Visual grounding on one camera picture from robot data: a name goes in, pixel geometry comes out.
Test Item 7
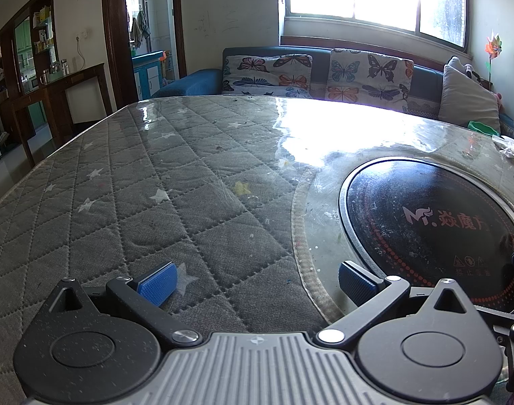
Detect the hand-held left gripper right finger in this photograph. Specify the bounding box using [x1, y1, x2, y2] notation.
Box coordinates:
[316, 261, 477, 347]

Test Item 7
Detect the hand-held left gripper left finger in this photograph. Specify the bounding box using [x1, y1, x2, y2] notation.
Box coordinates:
[45, 262, 202, 349]

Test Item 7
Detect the grey quilted star table cover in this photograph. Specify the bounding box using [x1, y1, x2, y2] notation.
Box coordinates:
[0, 95, 514, 389]

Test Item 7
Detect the round black induction cooktop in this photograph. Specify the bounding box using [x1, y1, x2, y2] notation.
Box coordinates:
[338, 157, 514, 318]

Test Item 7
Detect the crumpled clear plastic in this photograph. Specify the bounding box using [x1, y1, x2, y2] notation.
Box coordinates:
[492, 135, 514, 162]

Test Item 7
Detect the green plastic bowl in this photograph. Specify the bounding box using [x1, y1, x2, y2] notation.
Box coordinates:
[468, 120, 501, 137]

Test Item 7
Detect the grey pillow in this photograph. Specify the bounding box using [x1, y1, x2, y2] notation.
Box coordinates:
[438, 56, 502, 134]

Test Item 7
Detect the tall butterfly print cushion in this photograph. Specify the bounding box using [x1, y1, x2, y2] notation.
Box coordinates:
[326, 48, 415, 113]

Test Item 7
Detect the blue sofa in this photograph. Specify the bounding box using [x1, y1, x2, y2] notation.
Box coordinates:
[151, 46, 514, 144]

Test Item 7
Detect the blue cabinet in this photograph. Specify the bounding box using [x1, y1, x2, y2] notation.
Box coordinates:
[132, 50, 165, 100]

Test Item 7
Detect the colourful pinwheel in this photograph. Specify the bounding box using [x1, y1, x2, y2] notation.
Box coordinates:
[485, 29, 503, 86]

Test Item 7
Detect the dark wooden sideboard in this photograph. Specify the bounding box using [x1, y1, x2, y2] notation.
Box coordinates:
[10, 63, 115, 168]

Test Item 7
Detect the wide butterfly print cushion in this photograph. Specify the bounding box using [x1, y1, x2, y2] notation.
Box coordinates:
[221, 54, 314, 99]

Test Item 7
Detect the hanging grey cloth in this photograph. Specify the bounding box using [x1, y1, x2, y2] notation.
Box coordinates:
[131, 8, 152, 50]

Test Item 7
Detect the dark wooden door frame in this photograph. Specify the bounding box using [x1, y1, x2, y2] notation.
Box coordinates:
[101, 0, 187, 111]

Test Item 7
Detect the wooden wall cabinet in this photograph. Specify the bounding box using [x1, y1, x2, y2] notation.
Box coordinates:
[0, 0, 57, 144]

